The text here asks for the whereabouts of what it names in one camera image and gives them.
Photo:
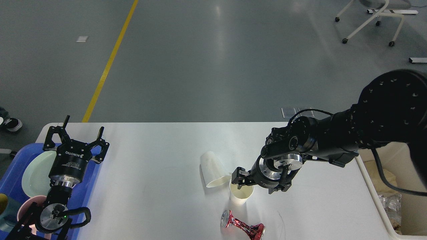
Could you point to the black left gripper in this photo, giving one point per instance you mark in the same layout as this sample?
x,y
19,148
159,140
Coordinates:
x,y
72,157

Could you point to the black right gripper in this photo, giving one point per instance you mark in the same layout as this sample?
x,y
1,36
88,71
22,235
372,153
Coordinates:
x,y
274,174

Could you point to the white paper cup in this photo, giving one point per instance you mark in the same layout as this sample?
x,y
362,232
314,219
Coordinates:
x,y
239,196
213,171

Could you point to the crushed red can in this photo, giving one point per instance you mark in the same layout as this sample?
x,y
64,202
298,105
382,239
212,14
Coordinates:
x,y
254,232

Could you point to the light green plate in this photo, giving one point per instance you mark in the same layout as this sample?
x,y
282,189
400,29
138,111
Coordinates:
x,y
35,180

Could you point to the pink mug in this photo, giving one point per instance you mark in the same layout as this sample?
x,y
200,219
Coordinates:
x,y
39,199

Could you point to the dark teal mug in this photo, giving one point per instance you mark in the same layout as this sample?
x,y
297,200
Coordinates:
x,y
9,208

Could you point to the brown paper bag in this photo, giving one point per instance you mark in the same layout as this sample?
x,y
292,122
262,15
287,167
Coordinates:
x,y
377,182

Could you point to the aluminium foil tray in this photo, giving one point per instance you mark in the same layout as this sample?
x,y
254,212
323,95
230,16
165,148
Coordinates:
x,y
392,206

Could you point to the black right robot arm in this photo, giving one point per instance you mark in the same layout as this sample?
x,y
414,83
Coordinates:
x,y
392,108

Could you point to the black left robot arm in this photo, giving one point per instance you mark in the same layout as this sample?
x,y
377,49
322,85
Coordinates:
x,y
54,217

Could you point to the person in jeans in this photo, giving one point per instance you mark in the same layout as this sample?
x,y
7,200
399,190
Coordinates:
x,y
9,124

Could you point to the white chair base left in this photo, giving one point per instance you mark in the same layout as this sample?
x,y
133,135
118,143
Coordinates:
x,y
10,152

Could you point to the left floor outlet cover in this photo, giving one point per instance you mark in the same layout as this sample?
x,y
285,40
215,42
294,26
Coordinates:
x,y
289,112

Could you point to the floor outlet cover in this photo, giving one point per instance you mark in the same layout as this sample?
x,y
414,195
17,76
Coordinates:
x,y
306,111
289,112

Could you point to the blue plastic tray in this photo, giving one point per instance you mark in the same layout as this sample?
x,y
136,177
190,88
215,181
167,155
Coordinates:
x,y
11,182

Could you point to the right floor outlet cover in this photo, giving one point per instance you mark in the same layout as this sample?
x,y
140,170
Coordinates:
x,y
306,111

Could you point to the beige plastic bin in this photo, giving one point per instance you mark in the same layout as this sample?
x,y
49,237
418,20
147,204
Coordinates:
x,y
395,157

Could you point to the white table foot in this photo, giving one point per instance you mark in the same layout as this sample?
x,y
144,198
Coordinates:
x,y
418,60

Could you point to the white office chair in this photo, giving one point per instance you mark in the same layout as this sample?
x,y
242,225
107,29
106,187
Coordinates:
x,y
382,8

